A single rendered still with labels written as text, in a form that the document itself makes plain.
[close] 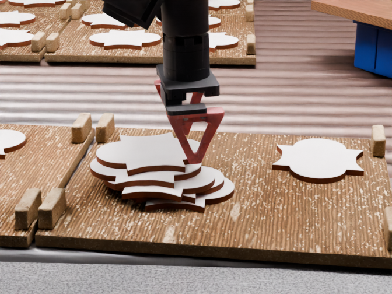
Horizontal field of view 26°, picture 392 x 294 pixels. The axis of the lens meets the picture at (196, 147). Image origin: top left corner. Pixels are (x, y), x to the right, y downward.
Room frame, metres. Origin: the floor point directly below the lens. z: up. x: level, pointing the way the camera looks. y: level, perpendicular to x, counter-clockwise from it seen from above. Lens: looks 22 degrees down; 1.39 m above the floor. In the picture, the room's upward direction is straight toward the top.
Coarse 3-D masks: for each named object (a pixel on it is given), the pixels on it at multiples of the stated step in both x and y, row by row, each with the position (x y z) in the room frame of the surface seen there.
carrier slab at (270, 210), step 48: (96, 144) 1.12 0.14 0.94; (240, 144) 1.12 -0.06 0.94; (288, 144) 1.12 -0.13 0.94; (96, 192) 0.96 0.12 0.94; (240, 192) 0.96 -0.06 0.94; (288, 192) 0.96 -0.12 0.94; (336, 192) 0.96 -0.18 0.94; (384, 192) 0.96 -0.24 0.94; (48, 240) 0.85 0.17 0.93; (96, 240) 0.84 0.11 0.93; (144, 240) 0.84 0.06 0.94; (192, 240) 0.84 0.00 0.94; (240, 240) 0.84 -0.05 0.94; (288, 240) 0.84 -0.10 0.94; (336, 240) 0.84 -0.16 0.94; (384, 240) 0.84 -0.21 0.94
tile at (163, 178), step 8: (96, 160) 0.98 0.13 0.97; (96, 168) 0.96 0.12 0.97; (104, 168) 0.96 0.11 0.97; (112, 168) 0.96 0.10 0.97; (192, 168) 0.96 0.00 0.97; (200, 168) 0.97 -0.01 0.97; (96, 176) 0.95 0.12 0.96; (104, 176) 0.94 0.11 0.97; (112, 176) 0.94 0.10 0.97; (120, 176) 0.94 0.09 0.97; (128, 176) 0.94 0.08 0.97; (136, 176) 0.94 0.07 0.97; (144, 176) 0.94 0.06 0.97; (152, 176) 0.94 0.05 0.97; (160, 176) 0.94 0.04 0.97; (168, 176) 0.94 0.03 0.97; (176, 176) 0.94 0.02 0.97; (184, 176) 0.94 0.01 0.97; (192, 176) 0.95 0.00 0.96; (120, 184) 0.92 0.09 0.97; (128, 184) 0.92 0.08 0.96; (136, 184) 0.93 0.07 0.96; (144, 184) 0.93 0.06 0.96; (152, 184) 0.93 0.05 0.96; (160, 184) 0.92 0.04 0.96; (168, 184) 0.92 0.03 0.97
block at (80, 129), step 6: (84, 114) 1.17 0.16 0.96; (90, 114) 1.18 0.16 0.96; (78, 120) 1.15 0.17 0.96; (84, 120) 1.15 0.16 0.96; (90, 120) 1.18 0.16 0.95; (72, 126) 1.13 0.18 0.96; (78, 126) 1.13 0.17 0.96; (84, 126) 1.14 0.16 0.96; (90, 126) 1.18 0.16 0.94; (72, 132) 1.13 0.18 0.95; (78, 132) 1.12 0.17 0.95; (84, 132) 1.13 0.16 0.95; (72, 138) 1.13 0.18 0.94; (78, 138) 1.12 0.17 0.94; (84, 138) 1.13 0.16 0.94
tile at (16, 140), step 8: (0, 136) 1.13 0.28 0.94; (8, 136) 1.13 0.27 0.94; (16, 136) 1.13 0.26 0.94; (24, 136) 1.13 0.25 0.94; (0, 144) 1.10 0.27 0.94; (8, 144) 1.10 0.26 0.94; (16, 144) 1.10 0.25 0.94; (24, 144) 1.12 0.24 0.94; (0, 152) 1.07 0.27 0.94; (8, 152) 1.09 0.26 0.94
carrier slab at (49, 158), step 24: (48, 144) 1.12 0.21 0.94; (72, 144) 1.12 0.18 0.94; (0, 168) 1.04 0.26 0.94; (24, 168) 1.04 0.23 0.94; (48, 168) 1.04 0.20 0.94; (72, 168) 1.05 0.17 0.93; (0, 192) 0.96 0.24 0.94; (24, 192) 0.96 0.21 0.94; (48, 192) 0.96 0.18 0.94; (0, 216) 0.90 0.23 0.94; (0, 240) 0.85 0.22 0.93; (24, 240) 0.85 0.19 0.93
